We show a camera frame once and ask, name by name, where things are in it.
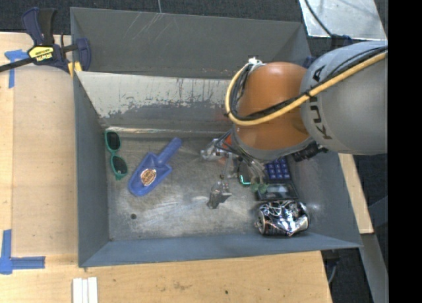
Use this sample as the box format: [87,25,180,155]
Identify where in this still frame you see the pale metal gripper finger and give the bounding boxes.
[206,179,233,210]
[200,138,232,162]

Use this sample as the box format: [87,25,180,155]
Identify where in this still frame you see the crushed metal can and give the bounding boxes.
[253,200,311,238]

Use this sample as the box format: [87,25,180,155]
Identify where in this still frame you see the grey metal bin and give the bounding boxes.
[69,7,364,268]

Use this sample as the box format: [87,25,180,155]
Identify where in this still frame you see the pale wood board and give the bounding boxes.
[11,64,80,258]

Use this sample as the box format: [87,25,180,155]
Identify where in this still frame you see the black calculator with blue keys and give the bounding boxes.
[256,155,300,202]

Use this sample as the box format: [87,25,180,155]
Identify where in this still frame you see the black cylinder on white bracket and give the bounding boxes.
[292,144,329,163]

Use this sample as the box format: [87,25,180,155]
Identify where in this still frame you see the green sunglasses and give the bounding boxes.
[104,130,129,181]

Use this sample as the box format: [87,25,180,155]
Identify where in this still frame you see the blue toy shovel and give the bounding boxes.
[127,136,183,198]

